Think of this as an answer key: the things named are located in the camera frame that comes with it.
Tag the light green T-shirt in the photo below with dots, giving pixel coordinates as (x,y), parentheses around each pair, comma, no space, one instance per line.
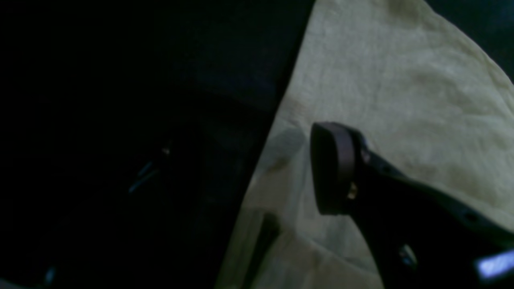
(427,99)

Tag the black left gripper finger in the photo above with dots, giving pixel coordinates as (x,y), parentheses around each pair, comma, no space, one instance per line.
(420,237)

